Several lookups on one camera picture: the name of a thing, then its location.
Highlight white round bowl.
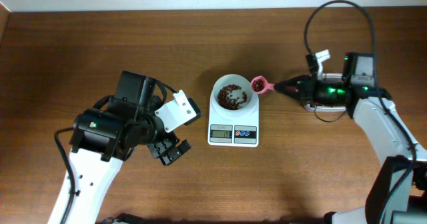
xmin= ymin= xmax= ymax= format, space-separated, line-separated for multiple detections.
xmin=211 ymin=74 xmax=256 ymax=113

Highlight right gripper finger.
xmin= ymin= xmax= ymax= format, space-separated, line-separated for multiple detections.
xmin=277 ymin=89 xmax=300 ymax=101
xmin=274 ymin=75 xmax=309 ymax=91

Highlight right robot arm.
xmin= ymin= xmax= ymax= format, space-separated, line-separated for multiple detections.
xmin=274 ymin=52 xmax=426 ymax=223

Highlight white digital kitchen scale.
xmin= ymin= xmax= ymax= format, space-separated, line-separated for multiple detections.
xmin=207 ymin=93 xmax=260 ymax=147

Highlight black cable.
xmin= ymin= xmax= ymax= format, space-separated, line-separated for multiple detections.
xmin=53 ymin=127 xmax=76 ymax=224
xmin=303 ymin=0 xmax=418 ymax=224

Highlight right black cable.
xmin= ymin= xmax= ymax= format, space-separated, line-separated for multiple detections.
xmin=303 ymin=0 xmax=418 ymax=224

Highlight left black cable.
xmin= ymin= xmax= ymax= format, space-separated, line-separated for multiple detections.
xmin=53 ymin=127 xmax=76 ymax=224

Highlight red beans in bowl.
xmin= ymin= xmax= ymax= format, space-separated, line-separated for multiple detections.
xmin=217 ymin=84 xmax=248 ymax=111

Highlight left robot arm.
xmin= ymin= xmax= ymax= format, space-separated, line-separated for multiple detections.
xmin=49 ymin=71 xmax=201 ymax=223

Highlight clear plastic bean container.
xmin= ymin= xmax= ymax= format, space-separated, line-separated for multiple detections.
xmin=304 ymin=73 xmax=346 ymax=113

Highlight pink measuring scoop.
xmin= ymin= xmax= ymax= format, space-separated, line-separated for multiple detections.
xmin=251 ymin=75 xmax=275 ymax=94

